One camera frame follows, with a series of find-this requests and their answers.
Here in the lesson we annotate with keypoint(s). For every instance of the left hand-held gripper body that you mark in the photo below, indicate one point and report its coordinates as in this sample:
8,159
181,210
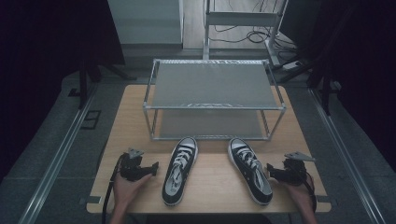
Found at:
132,169

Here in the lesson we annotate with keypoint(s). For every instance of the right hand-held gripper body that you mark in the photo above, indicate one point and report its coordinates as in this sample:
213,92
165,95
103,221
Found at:
294,172

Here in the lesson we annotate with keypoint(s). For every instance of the black canvas sneaker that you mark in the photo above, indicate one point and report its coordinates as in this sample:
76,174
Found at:
179,174
250,174

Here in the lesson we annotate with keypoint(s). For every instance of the grey metal shoe rack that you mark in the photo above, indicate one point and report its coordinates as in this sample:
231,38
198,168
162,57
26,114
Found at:
211,84

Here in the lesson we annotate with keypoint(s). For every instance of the person's left hand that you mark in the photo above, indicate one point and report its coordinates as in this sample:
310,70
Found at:
127,189

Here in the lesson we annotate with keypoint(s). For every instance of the person's right hand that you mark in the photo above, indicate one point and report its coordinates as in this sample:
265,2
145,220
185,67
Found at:
297,194

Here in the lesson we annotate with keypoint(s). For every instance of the black stand legs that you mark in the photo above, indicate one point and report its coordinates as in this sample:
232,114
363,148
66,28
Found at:
85,81
323,87

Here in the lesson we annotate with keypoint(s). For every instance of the white power strip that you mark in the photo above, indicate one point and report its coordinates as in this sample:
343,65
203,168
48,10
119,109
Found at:
291,65

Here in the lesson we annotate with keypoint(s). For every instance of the dark curtain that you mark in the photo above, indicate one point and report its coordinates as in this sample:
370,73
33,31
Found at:
46,62
358,62

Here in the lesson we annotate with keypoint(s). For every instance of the white cabinet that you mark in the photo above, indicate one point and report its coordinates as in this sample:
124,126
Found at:
144,21

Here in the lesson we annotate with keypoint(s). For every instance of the metal floor rail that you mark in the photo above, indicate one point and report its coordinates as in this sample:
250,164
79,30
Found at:
345,155
56,158

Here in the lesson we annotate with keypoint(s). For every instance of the white metal stand frame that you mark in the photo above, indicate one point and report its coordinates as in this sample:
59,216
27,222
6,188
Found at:
241,18

